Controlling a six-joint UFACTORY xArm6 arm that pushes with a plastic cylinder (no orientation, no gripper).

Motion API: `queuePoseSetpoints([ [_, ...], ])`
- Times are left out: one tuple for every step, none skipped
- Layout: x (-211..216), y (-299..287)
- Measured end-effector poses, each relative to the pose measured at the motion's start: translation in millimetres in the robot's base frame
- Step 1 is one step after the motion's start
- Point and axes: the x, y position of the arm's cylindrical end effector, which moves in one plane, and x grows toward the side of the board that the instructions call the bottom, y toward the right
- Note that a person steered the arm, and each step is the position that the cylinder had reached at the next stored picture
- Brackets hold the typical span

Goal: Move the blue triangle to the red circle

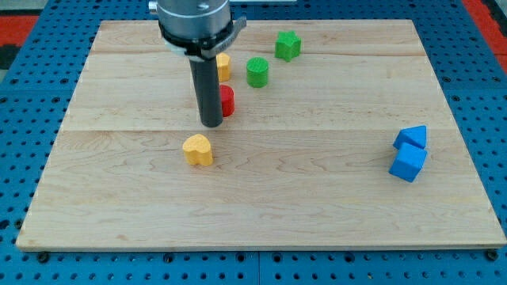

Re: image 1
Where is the blue triangle block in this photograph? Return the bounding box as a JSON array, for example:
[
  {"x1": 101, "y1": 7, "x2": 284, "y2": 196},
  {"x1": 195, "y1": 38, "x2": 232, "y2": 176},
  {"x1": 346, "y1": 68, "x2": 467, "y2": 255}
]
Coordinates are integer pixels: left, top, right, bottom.
[{"x1": 393, "y1": 125, "x2": 427, "y2": 149}]

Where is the red cylinder block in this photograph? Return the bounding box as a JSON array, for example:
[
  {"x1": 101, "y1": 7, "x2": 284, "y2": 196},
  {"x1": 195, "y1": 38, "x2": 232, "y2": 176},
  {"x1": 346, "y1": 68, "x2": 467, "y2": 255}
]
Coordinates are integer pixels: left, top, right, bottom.
[{"x1": 219, "y1": 85, "x2": 235, "y2": 117}]

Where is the yellow heart block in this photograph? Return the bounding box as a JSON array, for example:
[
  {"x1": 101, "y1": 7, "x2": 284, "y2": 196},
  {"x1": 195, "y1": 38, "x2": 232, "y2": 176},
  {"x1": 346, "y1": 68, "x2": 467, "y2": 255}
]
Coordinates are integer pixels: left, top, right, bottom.
[{"x1": 182, "y1": 134, "x2": 214, "y2": 166}]

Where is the green cylinder block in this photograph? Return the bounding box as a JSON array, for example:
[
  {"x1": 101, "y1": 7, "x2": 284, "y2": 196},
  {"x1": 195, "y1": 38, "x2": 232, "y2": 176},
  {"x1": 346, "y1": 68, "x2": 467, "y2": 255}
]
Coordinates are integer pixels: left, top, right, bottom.
[{"x1": 246, "y1": 57, "x2": 269, "y2": 88}]

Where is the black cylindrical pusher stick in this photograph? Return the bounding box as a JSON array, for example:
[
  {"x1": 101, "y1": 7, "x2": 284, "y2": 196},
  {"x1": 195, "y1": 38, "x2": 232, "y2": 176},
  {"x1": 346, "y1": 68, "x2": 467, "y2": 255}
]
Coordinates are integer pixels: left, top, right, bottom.
[{"x1": 190, "y1": 57, "x2": 223, "y2": 127}]

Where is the wooden board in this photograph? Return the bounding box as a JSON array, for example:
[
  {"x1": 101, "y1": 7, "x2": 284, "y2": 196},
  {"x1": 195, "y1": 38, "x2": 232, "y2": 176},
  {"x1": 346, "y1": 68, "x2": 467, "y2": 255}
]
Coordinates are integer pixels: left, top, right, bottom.
[{"x1": 17, "y1": 20, "x2": 506, "y2": 252}]

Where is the yellow pentagon block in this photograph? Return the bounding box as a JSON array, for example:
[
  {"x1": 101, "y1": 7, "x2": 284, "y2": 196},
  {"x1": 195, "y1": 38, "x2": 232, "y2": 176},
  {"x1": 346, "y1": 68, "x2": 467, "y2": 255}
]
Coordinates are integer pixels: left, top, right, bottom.
[{"x1": 216, "y1": 53, "x2": 231, "y2": 82}]

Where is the green star block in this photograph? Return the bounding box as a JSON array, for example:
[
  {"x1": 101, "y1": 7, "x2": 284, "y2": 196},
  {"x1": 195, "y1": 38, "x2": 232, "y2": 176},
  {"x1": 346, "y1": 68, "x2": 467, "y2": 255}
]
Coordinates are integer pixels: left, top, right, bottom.
[{"x1": 275, "y1": 30, "x2": 302, "y2": 62}]

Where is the blue cube block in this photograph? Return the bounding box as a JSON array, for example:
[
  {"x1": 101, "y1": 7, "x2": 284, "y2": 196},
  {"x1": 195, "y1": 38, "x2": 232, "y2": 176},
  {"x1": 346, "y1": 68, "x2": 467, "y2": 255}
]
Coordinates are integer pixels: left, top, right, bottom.
[{"x1": 389, "y1": 142, "x2": 428, "y2": 183}]

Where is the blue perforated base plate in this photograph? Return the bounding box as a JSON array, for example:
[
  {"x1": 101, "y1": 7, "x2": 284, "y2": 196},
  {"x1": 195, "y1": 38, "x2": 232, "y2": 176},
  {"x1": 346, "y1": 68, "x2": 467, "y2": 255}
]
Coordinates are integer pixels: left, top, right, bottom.
[{"x1": 1, "y1": 0, "x2": 506, "y2": 284}]

